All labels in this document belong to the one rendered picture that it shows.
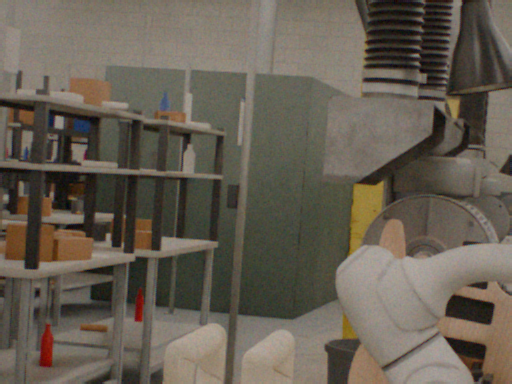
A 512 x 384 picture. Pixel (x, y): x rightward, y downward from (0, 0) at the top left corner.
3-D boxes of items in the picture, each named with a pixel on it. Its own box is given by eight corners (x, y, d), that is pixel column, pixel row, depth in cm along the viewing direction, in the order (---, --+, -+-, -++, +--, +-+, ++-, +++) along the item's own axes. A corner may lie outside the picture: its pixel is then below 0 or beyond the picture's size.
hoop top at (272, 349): (269, 353, 148) (271, 326, 148) (295, 356, 148) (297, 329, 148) (238, 379, 128) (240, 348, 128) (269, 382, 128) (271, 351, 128)
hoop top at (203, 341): (201, 347, 149) (203, 320, 149) (227, 349, 149) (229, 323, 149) (160, 371, 130) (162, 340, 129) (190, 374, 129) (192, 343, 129)
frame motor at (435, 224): (376, 308, 273) (386, 190, 272) (501, 320, 268) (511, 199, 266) (350, 327, 233) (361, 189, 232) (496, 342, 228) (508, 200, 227)
